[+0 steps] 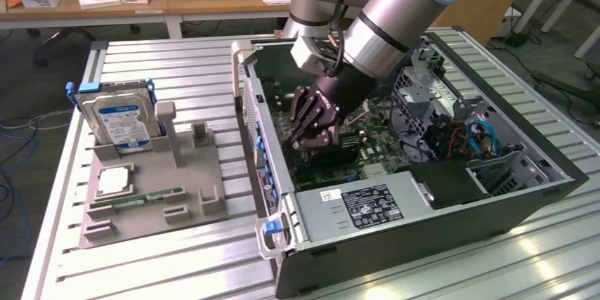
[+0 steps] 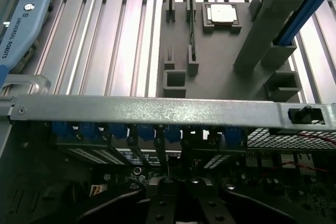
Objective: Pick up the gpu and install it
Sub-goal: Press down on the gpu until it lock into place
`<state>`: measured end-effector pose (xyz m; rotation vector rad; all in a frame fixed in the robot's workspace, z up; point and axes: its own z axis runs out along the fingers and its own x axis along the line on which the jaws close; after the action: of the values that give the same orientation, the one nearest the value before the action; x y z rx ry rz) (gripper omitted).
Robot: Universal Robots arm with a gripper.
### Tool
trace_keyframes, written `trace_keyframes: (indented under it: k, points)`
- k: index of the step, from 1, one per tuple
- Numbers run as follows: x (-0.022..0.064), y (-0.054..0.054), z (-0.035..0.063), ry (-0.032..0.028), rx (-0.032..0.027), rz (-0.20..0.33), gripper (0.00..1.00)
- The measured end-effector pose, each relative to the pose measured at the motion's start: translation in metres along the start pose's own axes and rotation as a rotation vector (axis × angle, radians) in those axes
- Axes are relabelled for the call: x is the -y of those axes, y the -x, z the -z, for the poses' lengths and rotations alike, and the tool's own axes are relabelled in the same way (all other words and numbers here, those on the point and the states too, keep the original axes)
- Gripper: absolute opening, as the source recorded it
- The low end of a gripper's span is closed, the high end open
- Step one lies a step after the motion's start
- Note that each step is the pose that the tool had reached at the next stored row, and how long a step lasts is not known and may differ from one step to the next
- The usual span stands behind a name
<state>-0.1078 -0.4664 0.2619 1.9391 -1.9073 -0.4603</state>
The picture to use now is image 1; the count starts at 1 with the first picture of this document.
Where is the silver CPU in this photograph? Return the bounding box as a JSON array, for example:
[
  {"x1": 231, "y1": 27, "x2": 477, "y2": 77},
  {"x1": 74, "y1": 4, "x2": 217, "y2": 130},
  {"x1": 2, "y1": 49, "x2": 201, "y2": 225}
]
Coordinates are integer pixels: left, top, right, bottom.
[{"x1": 97, "y1": 167, "x2": 137, "y2": 196}]

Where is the hard disk in blue caddy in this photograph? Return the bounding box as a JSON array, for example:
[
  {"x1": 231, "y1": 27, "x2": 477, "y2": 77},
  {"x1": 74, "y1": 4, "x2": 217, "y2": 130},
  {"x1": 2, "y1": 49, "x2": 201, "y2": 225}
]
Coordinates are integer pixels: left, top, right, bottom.
[{"x1": 66, "y1": 77, "x2": 161, "y2": 155}]

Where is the green RAM stick bare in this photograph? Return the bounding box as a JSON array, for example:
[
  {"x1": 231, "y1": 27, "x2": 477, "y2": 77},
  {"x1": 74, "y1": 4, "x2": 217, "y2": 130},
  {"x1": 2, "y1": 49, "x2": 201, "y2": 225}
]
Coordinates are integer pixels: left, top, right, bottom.
[{"x1": 95, "y1": 187, "x2": 186, "y2": 210}]

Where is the white metal table frame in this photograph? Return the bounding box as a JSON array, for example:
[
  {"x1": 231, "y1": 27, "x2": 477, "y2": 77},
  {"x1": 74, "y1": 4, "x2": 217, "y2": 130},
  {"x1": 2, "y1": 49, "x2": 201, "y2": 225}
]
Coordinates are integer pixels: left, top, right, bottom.
[{"x1": 513, "y1": 0, "x2": 600, "y2": 59}]

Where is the metal socket cover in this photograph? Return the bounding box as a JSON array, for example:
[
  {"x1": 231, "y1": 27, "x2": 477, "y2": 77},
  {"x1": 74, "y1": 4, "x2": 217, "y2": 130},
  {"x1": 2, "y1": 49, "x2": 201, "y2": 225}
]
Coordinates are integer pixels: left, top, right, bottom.
[{"x1": 357, "y1": 100, "x2": 375, "y2": 122}]

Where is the black stand foot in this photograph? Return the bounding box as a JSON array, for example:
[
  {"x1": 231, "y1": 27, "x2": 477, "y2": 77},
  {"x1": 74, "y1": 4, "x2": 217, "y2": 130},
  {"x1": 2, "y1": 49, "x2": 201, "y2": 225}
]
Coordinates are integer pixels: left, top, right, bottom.
[{"x1": 529, "y1": 67, "x2": 600, "y2": 106}]

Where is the green motherboard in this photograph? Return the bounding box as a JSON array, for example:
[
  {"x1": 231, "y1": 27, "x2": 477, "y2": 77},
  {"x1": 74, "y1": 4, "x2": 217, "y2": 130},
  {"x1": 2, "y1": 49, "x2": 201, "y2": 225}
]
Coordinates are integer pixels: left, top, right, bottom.
[{"x1": 267, "y1": 88, "x2": 410, "y2": 193}]

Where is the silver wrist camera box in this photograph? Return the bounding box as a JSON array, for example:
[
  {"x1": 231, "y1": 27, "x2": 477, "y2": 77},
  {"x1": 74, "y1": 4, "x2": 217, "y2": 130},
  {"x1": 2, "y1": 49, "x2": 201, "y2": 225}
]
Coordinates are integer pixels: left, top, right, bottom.
[{"x1": 290, "y1": 34, "x2": 343, "y2": 75}]

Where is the grey printed parts rack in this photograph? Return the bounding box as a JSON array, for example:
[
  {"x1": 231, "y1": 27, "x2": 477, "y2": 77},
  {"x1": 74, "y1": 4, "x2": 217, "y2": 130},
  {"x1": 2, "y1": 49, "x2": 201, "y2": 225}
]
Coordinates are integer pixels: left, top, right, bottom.
[{"x1": 78, "y1": 100, "x2": 233, "y2": 248}]

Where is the red and black wire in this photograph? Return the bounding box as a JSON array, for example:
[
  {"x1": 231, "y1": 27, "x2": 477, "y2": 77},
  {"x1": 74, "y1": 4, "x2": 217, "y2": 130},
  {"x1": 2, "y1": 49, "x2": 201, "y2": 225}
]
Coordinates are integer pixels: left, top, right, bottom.
[{"x1": 445, "y1": 126, "x2": 466, "y2": 159}]

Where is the black open PC case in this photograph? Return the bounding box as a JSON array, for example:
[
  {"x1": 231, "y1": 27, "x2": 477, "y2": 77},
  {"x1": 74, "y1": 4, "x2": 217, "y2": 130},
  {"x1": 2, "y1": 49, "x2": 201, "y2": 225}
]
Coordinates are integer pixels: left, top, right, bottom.
[{"x1": 231, "y1": 30, "x2": 591, "y2": 299}]

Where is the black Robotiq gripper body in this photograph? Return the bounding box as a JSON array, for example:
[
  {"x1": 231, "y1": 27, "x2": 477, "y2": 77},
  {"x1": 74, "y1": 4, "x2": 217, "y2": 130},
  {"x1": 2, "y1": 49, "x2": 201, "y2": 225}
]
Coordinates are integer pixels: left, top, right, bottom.
[{"x1": 309, "y1": 63, "x2": 379, "y2": 129}]

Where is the metal disk bay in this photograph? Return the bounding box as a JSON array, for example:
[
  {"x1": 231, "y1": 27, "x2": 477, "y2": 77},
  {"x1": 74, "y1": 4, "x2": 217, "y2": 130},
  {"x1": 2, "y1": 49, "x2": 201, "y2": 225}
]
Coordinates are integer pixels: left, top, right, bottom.
[{"x1": 466, "y1": 150, "x2": 549, "y2": 198}]

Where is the blue case latch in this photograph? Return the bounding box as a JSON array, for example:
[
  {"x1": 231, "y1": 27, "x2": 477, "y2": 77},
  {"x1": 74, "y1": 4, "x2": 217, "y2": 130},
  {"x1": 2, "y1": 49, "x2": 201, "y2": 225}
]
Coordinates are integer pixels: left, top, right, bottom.
[{"x1": 261, "y1": 220, "x2": 283, "y2": 237}]

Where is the RAM stick black label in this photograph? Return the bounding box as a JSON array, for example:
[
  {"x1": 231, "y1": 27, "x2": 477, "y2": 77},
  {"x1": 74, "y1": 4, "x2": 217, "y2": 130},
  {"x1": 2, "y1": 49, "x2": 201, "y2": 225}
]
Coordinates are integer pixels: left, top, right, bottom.
[{"x1": 338, "y1": 132, "x2": 366, "y2": 147}]

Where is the white floor cable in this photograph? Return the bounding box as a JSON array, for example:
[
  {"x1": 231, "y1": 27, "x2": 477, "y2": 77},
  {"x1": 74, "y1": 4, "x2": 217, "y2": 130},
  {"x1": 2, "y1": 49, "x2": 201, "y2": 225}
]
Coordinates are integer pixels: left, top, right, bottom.
[{"x1": 0, "y1": 108, "x2": 79, "y2": 131}]

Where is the grey power supply unit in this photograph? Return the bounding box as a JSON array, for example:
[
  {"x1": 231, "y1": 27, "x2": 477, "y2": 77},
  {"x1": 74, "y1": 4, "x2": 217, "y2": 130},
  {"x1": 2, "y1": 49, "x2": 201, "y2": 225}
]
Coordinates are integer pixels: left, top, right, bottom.
[{"x1": 291, "y1": 171, "x2": 435, "y2": 244}]

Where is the metal drive cage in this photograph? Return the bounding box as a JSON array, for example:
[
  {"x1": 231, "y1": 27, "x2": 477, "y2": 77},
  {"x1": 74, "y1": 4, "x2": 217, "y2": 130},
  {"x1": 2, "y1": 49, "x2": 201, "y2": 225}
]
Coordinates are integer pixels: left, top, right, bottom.
[{"x1": 390, "y1": 38, "x2": 489, "y2": 146}]

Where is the Nvidia graphics card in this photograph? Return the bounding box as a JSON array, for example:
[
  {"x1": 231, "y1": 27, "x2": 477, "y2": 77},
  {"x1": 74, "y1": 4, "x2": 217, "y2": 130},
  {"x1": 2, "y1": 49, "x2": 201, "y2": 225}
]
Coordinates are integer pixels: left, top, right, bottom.
[{"x1": 307, "y1": 143, "x2": 366, "y2": 174}]

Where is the blue SATA wire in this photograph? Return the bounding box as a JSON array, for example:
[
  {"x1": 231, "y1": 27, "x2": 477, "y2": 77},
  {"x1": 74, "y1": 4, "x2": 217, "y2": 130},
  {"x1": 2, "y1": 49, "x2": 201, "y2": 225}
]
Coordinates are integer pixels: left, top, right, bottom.
[{"x1": 466, "y1": 119, "x2": 502, "y2": 159}]

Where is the black power adapter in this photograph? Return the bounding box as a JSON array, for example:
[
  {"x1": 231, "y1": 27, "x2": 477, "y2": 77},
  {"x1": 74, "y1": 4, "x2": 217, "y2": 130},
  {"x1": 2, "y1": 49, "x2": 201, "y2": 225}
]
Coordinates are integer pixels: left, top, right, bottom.
[{"x1": 505, "y1": 32, "x2": 530, "y2": 48}]

